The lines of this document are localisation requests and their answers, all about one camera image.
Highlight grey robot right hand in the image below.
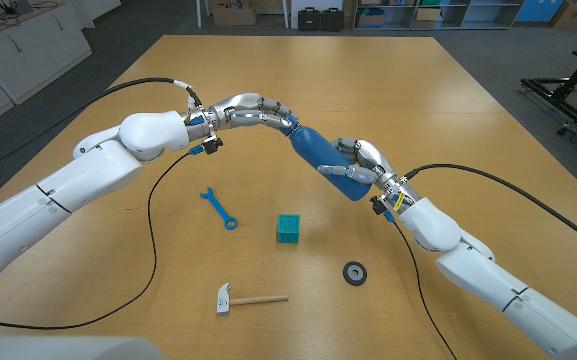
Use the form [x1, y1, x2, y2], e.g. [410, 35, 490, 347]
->
[317, 137, 399, 194]

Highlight blue panel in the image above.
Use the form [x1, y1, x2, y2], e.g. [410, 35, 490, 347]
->
[515, 0, 552, 23]

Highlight small cardboard box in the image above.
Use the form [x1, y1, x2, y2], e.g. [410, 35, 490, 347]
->
[413, 7, 442, 29]

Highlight blue plastic wrench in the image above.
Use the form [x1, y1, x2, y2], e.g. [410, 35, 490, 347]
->
[199, 186, 239, 231]

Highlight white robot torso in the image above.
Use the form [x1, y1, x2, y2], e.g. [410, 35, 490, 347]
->
[0, 334, 164, 360]

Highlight grey metal shelf unit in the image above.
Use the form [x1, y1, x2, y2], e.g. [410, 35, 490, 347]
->
[352, 0, 525, 31]

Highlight blue metal bottle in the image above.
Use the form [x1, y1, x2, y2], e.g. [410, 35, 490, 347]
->
[277, 117, 373, 202]

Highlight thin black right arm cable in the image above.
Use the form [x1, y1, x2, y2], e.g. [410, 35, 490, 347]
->
[390, 219, 459, 360]

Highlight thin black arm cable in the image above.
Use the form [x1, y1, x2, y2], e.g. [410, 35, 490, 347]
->
[390, 219, 459, 360]
[0, 149, 194, 331]

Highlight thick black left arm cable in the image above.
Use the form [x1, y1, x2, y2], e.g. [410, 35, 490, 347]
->
[0, 76, 204, 181]

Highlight black hard case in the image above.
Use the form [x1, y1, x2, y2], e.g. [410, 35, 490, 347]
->
[297, 6, 322, 32]
[320, 6, 345, 33]

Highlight black tape roll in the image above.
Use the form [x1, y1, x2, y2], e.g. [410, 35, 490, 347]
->
[342, 261, 368, 287]

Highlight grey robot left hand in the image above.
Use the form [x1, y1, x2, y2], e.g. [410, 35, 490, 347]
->
[207, 92, 300, 137]

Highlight cardboard box with print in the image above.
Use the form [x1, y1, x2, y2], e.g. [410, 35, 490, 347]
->
[549, 0, 577, 30]

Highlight black metal stand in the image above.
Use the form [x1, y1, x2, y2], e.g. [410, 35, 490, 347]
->
[520, 29, 577, 156]

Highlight toy hammer wooden handle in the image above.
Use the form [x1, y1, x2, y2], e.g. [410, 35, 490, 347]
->
[215, 282, 290, 317]

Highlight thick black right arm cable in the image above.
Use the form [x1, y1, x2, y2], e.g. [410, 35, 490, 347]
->
[403, 163, 577, 255]

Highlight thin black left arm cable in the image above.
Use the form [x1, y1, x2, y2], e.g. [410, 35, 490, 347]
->
[0, 149, 194, 331]

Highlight teal cube box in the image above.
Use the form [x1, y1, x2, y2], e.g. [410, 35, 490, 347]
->
[276, 213, 301, 245]

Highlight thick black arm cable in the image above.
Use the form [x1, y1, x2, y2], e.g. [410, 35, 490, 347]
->
[403, 163, 577, 255]
[0, 76, 204, 181]

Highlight large cardboard box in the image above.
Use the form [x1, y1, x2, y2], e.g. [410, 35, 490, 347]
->
[211, 0, 258, 27]

